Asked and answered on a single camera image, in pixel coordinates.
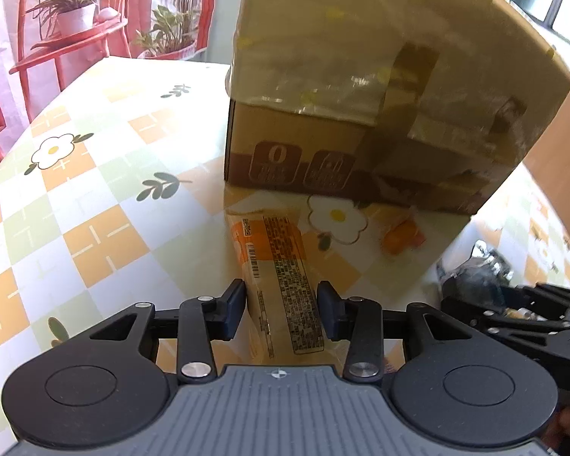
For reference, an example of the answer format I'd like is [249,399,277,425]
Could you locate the checked floral tablecloth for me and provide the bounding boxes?
[0,54,570,390]

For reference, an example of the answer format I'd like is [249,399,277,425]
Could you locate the small orange snack packet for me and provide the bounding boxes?
[380,221,428,257]

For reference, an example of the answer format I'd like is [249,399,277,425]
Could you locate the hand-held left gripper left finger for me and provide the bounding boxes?
[88,279,246,385]

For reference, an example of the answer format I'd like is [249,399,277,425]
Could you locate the printed pink wall backdrop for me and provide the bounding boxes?
[0,0,219,186]

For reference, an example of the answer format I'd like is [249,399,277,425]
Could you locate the dark shiny snack packet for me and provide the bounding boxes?
[436,240,514,314]

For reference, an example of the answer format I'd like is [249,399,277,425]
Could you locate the orange drink carton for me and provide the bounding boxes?
[224,211,333,369]

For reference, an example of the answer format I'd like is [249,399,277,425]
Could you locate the wooden panel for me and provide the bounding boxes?
[522,47,570,248]

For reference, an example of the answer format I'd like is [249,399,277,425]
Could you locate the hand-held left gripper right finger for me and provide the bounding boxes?
[317,281,476,385]

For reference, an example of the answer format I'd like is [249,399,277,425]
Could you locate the brown cardboard box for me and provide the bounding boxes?
[223,0,570,217]

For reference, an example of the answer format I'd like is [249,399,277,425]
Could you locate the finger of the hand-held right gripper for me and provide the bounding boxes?
[441,294,570,348]
[502,284,570,317]

